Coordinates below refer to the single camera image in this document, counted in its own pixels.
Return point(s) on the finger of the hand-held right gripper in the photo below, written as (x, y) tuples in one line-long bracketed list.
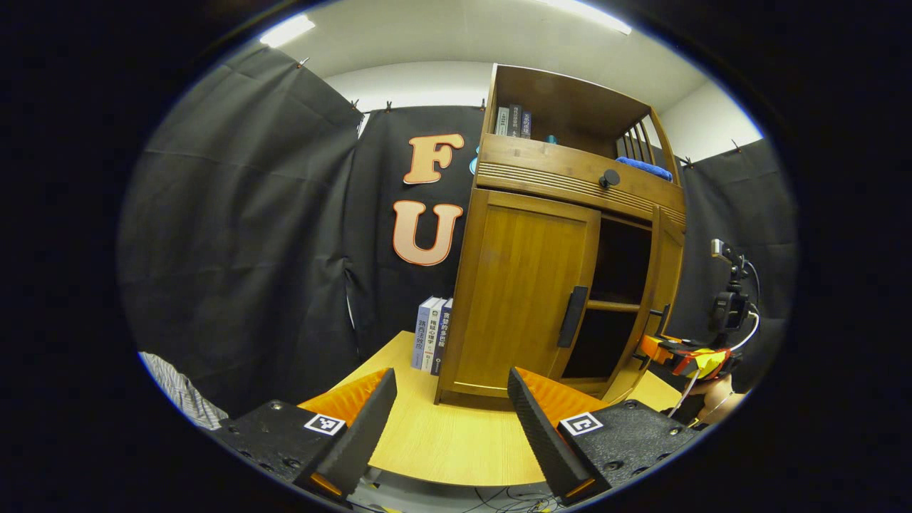
[(657, 349)]

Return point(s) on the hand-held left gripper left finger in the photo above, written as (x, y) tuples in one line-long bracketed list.
[(370, 420)]

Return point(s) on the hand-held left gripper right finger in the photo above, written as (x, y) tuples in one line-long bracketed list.
[(534, 427)]

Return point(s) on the wooden shoe cabinet door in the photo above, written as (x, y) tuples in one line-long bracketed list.
[(670, 263), (524, 292)]

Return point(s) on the wooden double-door shoe cabinet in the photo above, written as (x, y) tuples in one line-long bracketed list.
[(570, 100)]

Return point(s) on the blue-grey spine book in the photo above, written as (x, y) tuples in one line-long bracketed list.
[(420, 335)]

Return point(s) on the white spine book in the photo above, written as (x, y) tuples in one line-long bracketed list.
[(432, 342)]

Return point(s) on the dark spine book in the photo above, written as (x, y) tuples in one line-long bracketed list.
[(443, 342)]

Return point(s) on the blue folded towel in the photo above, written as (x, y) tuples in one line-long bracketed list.
[(645, 169)]

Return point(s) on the person's striped clothing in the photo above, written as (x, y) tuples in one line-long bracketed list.
[(182, 392)]

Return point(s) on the black backdrop cloth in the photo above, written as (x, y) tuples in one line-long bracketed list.
[(249, 249)]

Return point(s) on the wooden drawer with black knob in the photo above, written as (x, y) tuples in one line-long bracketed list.
[(541, 165)]

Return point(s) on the dark blue upright book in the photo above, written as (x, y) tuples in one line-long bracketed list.
[(526, 125)]

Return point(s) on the black upright book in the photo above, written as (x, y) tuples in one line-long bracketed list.
[(514, 121)]

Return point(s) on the pale grey upright book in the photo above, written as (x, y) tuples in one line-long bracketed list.
[(502, 121)]

